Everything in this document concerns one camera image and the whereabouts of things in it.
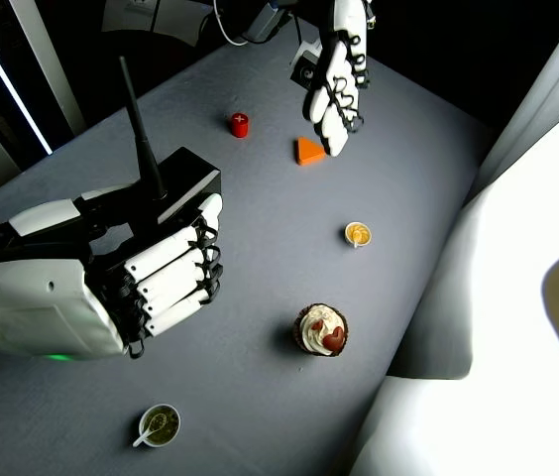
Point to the red cylinder block white cross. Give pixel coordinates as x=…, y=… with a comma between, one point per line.
x=240, y=126

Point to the white fabric backdrop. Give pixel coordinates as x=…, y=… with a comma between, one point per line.
x=507, y=223

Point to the black wrist camera white bracket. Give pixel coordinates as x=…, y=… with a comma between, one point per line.
x=305, y=69

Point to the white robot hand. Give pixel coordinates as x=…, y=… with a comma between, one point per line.
x=27, y=302
x=344, y=79

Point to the orange triangle block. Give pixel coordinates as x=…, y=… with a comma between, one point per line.
x=306, y=153

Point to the bright light strip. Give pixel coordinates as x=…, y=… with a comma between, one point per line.
x=7, y=79

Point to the white post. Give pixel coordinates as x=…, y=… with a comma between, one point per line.
x=51, y=64

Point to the toy cupcake with red heart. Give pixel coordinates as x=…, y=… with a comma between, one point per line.
x=321, y=332

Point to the small toy coffee cup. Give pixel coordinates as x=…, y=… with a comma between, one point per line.
x=358, y=234

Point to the toy green soup bowl with spoon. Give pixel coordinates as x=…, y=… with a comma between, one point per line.
x=160, y=425

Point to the grey table cloth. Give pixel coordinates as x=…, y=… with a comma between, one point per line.
x=284, y=277

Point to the black toy phone with antenna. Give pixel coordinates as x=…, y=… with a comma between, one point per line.
x=185, y=171

